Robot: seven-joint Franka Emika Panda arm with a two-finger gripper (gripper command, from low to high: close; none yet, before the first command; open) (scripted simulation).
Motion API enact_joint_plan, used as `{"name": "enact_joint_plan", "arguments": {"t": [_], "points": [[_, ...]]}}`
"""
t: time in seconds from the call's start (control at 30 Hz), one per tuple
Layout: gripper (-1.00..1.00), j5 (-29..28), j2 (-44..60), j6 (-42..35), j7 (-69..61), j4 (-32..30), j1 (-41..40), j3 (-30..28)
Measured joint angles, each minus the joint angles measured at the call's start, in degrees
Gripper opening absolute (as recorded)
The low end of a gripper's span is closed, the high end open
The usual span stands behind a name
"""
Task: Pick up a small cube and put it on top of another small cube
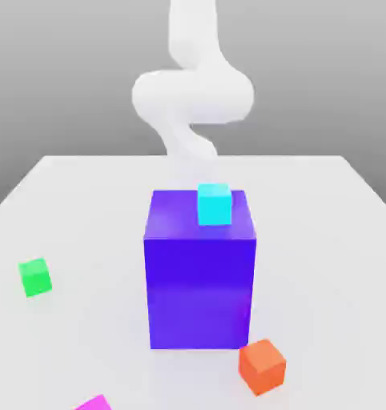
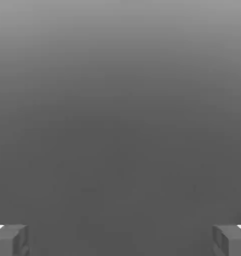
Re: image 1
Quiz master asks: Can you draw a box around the small cyan cube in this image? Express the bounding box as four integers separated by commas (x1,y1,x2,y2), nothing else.
197,183,233,227

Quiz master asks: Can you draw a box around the small green cube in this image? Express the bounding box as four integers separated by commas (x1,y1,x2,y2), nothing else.
18,256,54,299

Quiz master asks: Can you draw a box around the small orange cube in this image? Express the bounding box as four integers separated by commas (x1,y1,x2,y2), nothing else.
238,338,287,397

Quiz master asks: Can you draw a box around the small magenta cube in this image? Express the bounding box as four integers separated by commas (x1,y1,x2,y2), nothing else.
73,394,113,410

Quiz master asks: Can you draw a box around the large purple box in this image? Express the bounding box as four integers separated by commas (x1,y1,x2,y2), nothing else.
143,189,257,351

